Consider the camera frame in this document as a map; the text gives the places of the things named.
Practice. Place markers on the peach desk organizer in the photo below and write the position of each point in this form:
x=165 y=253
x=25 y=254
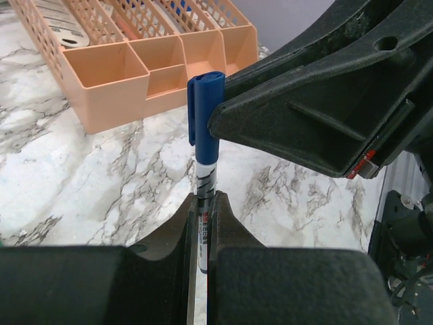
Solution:
x=141 y=54

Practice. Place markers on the blue-end white marker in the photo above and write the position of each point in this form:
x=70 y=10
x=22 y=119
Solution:
x=205 y=190

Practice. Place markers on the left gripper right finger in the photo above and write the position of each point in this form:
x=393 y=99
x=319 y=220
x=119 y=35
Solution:
x=250 y=283

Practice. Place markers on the blue pen cap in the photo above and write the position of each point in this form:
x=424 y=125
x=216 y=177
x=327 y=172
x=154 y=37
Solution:
x=204 y=93

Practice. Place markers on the white oval perforated plate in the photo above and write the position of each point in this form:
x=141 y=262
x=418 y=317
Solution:
x=63 y=24

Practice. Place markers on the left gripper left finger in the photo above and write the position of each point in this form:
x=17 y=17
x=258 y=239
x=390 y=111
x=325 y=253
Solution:
x=150 y=282

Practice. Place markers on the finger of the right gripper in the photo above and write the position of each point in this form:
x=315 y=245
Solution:
x=338 y=109
x=342 y=24

